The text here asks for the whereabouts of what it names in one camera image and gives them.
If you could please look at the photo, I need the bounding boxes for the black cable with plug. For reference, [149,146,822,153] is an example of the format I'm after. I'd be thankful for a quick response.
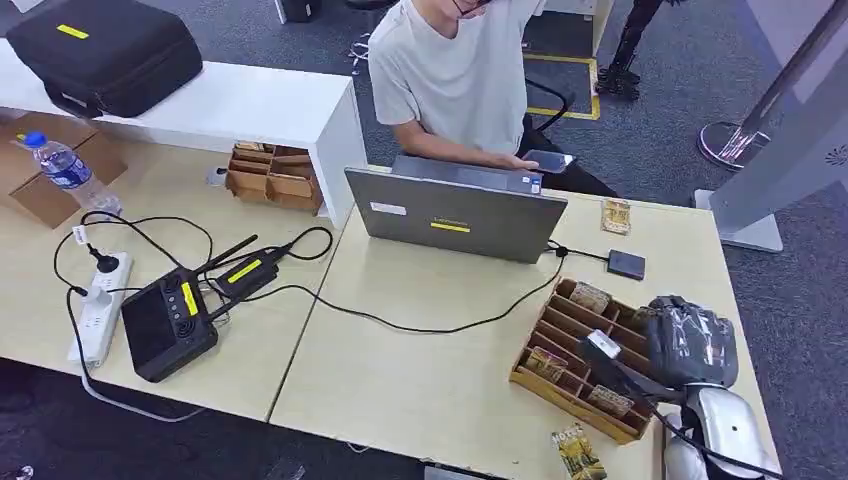
[52,209,217,296]

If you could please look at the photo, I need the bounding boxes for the white floor stand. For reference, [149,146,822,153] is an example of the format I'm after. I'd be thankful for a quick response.
[692,59,848,254]

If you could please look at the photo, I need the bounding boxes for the black looped adapter cable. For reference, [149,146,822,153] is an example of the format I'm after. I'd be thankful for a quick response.
[274,226,335,262]

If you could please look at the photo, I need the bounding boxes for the black leg with foot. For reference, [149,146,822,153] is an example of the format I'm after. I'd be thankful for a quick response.
[594,0,684,102]

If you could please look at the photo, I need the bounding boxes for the clear water bottle blue cap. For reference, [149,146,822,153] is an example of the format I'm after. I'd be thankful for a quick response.
[21,131,124,217]

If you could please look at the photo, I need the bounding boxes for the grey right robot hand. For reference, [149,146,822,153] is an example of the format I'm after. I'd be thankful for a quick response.
[632,294,741,392]

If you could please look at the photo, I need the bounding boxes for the thin black cable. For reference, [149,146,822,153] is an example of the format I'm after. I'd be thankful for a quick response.
[64,284,94,386]

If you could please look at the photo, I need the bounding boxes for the yellow printed card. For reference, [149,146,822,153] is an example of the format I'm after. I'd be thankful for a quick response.
[551,423,608,480]

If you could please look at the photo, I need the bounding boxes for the black router with antennas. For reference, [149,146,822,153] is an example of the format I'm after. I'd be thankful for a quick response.
[119,233,261,384]

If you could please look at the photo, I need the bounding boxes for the black chair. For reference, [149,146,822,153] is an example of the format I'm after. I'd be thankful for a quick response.
[525,78,576,134]

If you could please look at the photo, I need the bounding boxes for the white power strip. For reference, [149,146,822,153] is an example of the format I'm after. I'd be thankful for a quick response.
[67,250,134,368]

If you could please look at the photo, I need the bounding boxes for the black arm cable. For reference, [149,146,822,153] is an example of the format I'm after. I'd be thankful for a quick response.
[652,407,793,480]

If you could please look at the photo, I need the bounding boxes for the white cabinet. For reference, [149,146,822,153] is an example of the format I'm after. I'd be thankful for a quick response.
[543,0,616,58]

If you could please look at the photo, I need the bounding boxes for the long black cable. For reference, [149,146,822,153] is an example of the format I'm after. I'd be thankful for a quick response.
[241,254,566,335]

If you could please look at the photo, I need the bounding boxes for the wooden card box under shelf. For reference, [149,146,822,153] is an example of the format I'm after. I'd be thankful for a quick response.
[225,140,326,215]

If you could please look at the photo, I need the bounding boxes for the white power cable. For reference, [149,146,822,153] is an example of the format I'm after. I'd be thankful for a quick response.
[64,357,208,424]

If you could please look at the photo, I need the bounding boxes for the brown printed card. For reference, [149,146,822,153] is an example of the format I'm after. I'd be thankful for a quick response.
[586,384,635,419]
[570,281,612,315]
[523,346,570,384]

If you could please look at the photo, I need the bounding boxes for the black hub cable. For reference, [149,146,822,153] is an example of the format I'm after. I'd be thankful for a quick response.
[543,239,611,261]

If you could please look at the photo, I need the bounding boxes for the grey laptop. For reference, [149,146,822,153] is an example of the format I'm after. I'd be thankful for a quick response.
[344,155,569,265]

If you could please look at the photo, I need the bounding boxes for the pale printed card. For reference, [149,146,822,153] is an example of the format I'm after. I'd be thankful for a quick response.
[600,198,632,236]

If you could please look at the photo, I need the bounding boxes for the smartphone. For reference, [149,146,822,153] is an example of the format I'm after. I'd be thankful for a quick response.
[521,148,576,175]

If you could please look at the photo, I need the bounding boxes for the brown cardboard box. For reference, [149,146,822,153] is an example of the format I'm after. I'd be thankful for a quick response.
[0,111,129,231]

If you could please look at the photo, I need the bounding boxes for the black adapter yellow label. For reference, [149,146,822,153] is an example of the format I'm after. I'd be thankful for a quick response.
[213,250,281,303]

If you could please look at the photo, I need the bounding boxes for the black carry case yellow label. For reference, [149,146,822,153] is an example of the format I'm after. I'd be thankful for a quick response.
[5,0,204,121]

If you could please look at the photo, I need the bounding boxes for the chrome stool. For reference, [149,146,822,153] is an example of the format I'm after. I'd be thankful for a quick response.
[344,0,399,75]

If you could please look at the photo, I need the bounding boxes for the person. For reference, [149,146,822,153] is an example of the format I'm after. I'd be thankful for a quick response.
[367,0,621,198]

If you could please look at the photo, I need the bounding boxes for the wooden slotted card box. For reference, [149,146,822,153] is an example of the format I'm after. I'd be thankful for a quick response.
[508,276,658,446]

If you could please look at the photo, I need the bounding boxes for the white desk shelf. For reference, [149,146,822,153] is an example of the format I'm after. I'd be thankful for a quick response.
[0,38,370,231]

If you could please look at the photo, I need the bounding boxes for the chrome stanchion pole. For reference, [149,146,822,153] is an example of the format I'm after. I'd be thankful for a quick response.
[695,0,848,172]

